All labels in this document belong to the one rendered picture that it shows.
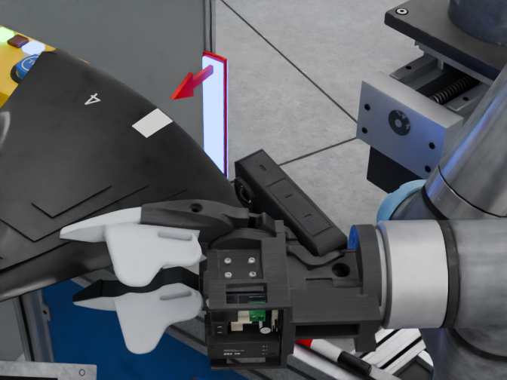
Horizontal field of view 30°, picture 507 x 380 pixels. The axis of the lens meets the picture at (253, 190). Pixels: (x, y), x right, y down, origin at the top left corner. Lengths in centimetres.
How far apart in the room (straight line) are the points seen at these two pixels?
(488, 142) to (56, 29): 116
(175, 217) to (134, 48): 137
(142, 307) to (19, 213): 11
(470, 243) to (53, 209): 29
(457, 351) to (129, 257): 25
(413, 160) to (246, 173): 51
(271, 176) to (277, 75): 230
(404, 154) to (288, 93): 174
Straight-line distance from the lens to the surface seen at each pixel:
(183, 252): 63
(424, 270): 63
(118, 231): 63
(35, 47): 109
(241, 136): 273
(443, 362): 74
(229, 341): 63
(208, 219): 62
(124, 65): 198
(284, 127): 276
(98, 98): 78
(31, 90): 79
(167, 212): 63
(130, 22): 195
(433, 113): 114
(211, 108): 88
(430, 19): 124
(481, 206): 77
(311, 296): 62
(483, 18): 120
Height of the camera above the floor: 164
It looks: 40 degrees down
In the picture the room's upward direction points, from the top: 1 degrees clockwise
